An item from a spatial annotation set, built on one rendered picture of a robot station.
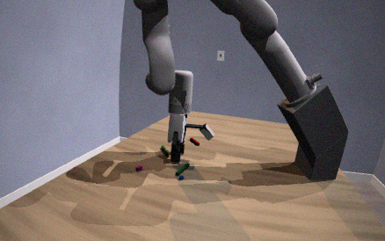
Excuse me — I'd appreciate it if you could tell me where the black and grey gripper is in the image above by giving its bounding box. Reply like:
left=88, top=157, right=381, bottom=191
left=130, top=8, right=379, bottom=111
left=168, top=111, right=189, bottom=163

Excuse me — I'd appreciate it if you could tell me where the green rod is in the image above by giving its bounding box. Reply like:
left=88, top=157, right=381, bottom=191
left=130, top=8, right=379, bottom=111
left=161, top=146, right=169, bottom=156
left=176, top=163, right=190, bottom=176

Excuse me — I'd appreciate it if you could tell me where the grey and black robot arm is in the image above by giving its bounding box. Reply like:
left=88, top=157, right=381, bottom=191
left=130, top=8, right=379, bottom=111
left=134, top=0, right=322, bottom=141

